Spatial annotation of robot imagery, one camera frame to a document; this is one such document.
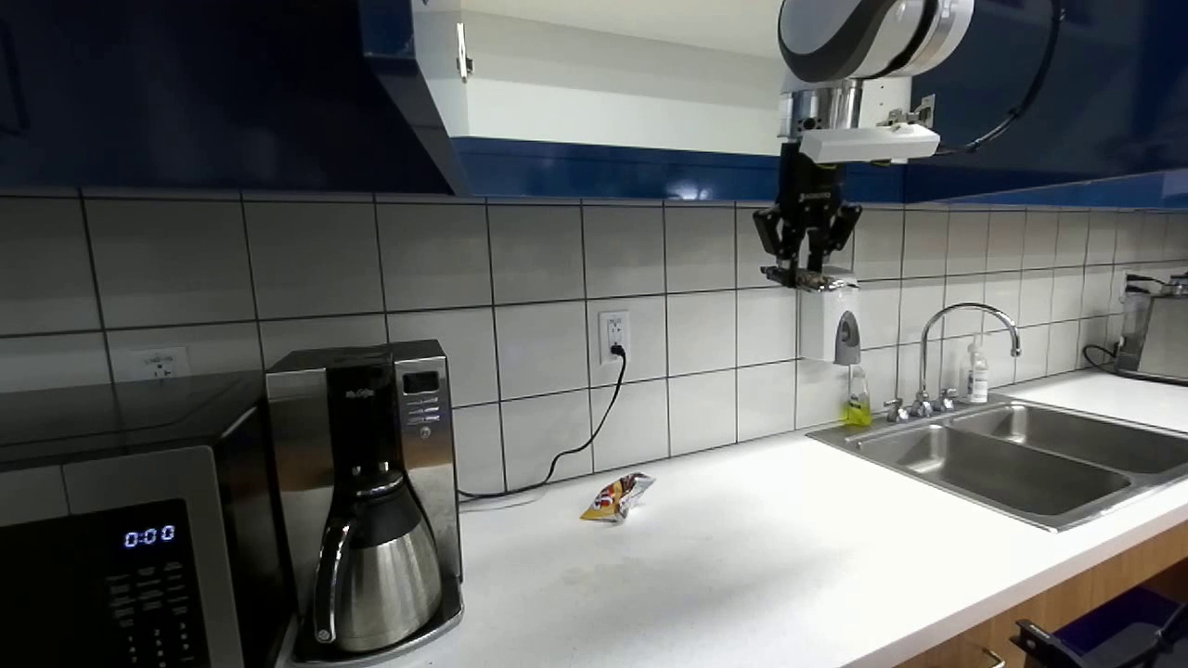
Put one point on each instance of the blue cabinet door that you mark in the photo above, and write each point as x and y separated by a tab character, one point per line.
393	38
1113	85

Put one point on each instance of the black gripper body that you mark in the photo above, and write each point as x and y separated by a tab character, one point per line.
810	192

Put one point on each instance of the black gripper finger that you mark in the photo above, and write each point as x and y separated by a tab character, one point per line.
781	242
840	235

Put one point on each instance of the steel coffee carafe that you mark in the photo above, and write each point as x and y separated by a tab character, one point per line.
376	579

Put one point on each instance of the blue padded chair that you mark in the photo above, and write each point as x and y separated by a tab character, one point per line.
1113	632

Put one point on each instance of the stainless steel sink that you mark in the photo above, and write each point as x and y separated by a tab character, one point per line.
1005	465

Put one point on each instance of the white wall soap dispenser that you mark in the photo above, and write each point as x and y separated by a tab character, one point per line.
828	323

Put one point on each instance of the dark blue granola bar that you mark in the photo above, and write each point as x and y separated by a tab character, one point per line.
810	279

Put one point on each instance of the small white pump bottle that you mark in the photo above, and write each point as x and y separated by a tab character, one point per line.
979	372

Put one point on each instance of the small crumpled snack packet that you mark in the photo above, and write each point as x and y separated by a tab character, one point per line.
617	500

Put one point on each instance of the black coffee maker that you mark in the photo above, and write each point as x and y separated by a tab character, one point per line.
414	411

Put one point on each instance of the black steel microwave oven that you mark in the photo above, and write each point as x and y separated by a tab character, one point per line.
111	542

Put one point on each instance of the silver toaster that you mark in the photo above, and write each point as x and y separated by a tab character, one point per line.
1163	323

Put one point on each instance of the white wall outlet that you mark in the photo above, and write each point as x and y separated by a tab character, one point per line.
612	333
162	364

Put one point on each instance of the metal cabinet hinge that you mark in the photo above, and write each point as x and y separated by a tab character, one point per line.
460	51

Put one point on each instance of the wooden base cabinet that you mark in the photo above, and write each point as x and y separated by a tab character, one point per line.
1061	596

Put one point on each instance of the yellow dish soap bottle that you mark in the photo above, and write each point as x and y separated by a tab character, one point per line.
855	411

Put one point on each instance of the chrome gooseneck faucet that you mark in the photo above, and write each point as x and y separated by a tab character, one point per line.
967	309

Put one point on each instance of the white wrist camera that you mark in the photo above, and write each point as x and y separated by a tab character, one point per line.
866	147

